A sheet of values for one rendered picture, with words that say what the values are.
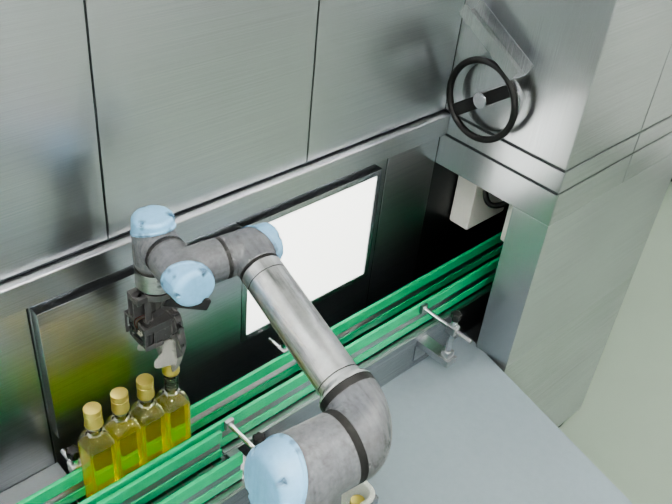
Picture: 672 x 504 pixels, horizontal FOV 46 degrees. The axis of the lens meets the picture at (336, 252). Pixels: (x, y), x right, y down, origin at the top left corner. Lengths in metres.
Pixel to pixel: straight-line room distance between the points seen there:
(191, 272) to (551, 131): 1.00
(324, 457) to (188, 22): 0.78
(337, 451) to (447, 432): 1.01
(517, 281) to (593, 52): 0.65
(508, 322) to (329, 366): 1.09
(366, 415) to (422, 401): 1.01
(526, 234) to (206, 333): 0.84
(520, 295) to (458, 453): 0.45
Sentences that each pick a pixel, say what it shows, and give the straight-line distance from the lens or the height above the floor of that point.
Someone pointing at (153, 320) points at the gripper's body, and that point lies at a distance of 1.50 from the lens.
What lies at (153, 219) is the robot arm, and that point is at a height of 1.54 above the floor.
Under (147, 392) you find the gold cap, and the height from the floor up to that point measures 1.14.
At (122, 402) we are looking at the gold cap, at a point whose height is 1.15.
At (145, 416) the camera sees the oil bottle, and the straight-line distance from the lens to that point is 1.66.
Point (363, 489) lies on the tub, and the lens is 1.88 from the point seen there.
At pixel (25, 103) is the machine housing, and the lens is 1.37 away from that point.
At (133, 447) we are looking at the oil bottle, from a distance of 1.69.
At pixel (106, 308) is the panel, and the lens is 1.63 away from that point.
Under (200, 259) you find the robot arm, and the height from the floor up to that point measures 1.51.
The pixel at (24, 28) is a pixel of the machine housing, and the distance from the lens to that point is 1.33.
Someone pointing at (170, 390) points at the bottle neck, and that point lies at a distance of 1.67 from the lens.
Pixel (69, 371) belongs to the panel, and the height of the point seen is 1.15.
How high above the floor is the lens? 2.32
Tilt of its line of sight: 37 degrees down
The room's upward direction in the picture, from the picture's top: 6 degrees clockwise
